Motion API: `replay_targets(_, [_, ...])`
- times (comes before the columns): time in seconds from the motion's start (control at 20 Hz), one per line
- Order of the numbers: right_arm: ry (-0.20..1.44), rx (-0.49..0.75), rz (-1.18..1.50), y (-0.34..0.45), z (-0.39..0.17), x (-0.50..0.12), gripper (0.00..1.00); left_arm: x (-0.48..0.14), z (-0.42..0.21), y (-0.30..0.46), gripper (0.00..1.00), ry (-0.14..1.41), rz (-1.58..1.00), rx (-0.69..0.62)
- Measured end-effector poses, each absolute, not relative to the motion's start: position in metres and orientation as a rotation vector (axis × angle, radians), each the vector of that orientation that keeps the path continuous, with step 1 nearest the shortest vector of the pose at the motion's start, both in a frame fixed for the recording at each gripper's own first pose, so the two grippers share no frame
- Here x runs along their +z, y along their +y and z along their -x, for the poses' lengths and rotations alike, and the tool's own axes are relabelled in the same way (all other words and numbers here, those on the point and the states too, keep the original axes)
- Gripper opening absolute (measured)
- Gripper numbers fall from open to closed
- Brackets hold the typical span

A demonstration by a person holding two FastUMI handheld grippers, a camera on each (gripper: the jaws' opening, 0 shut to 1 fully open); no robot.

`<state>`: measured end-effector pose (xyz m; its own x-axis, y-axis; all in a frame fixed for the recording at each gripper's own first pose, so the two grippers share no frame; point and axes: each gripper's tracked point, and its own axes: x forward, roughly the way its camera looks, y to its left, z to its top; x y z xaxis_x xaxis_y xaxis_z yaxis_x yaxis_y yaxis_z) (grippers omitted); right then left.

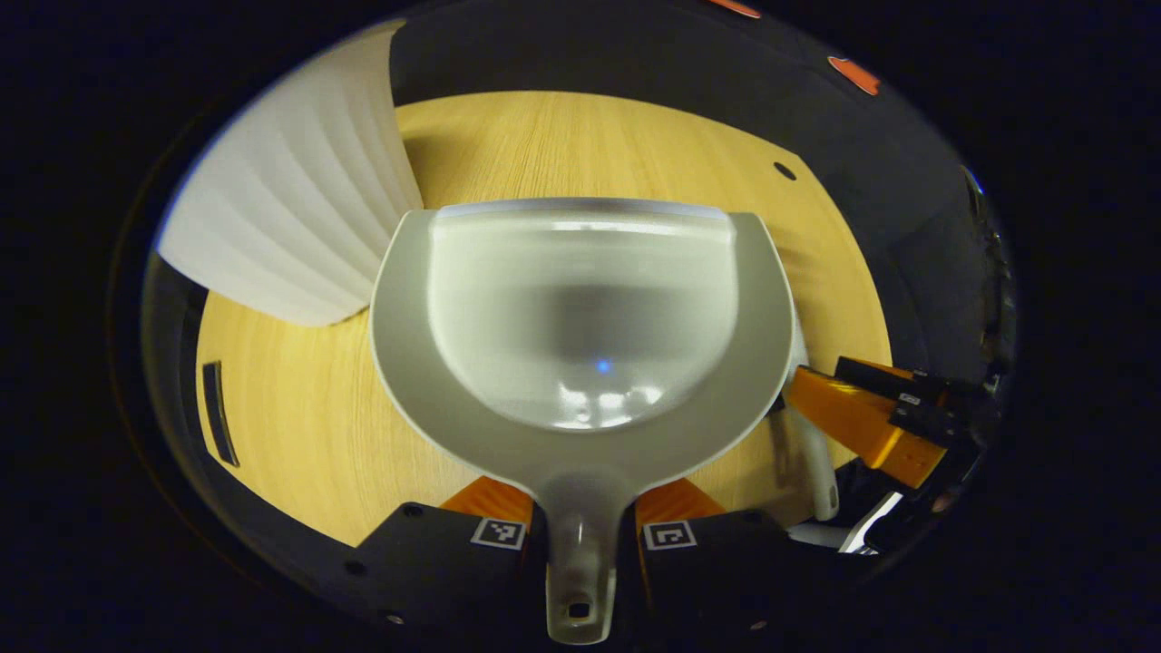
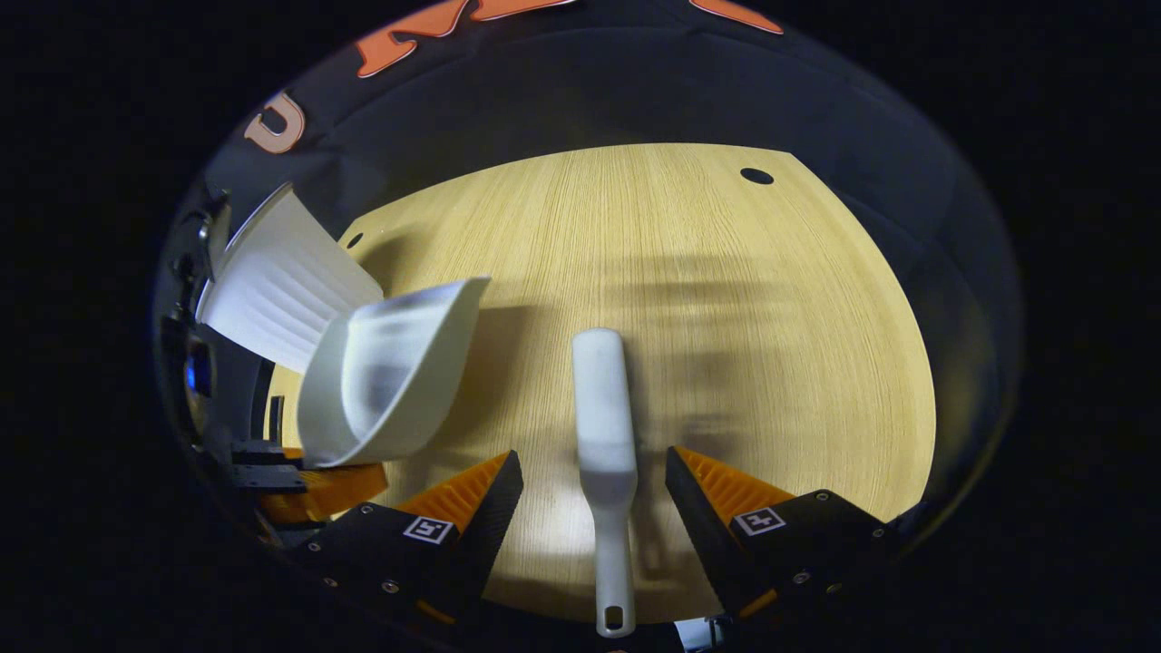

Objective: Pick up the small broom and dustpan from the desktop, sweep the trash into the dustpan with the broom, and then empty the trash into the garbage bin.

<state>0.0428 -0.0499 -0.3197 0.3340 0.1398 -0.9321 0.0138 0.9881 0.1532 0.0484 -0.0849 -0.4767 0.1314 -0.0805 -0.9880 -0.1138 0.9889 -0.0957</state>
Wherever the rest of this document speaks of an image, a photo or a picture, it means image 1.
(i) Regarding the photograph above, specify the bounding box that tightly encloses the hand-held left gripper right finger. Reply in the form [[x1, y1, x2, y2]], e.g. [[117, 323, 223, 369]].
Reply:
[[633, 478, 822, 638]]

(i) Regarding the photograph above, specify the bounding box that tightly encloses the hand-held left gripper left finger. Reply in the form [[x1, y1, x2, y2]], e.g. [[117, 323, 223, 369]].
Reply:
[[349, 475, 547, 636]]

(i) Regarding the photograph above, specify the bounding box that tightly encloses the white plastic dustpan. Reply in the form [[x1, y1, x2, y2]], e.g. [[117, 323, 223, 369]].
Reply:
[[369, 197, 798, 647]]

